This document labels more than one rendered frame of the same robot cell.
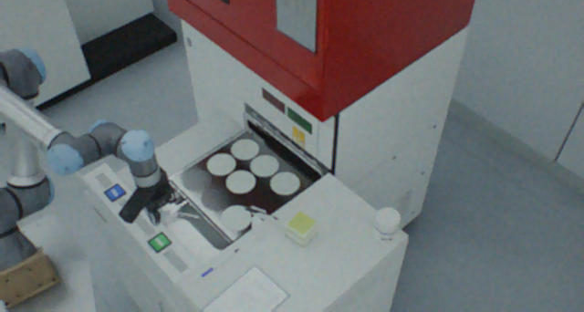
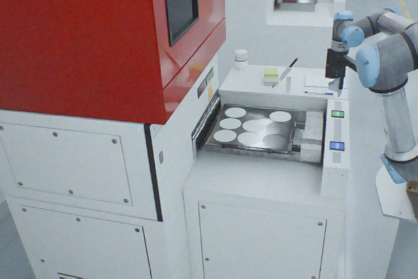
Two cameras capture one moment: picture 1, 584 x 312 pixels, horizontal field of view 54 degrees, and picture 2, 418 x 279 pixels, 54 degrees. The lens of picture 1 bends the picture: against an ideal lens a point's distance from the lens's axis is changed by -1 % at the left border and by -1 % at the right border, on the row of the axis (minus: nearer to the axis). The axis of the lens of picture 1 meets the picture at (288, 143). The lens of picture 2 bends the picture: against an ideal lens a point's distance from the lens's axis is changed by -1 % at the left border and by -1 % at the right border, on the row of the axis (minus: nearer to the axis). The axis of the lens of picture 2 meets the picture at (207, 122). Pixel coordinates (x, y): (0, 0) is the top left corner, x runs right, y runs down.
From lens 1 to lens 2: 279 cm
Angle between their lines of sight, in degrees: 86
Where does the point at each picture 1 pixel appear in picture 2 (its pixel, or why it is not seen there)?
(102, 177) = (335, 161)
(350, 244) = (257, 72)
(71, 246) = (384, 184)
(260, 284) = (311, 81)
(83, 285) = not seen: hidden behind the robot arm
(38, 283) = not seen: outside the picture
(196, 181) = (274, 140)
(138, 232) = (344, 124)
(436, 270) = not seen: hidden behind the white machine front
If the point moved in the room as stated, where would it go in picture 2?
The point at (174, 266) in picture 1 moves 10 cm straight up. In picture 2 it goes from (341, 104) to (343, 85)
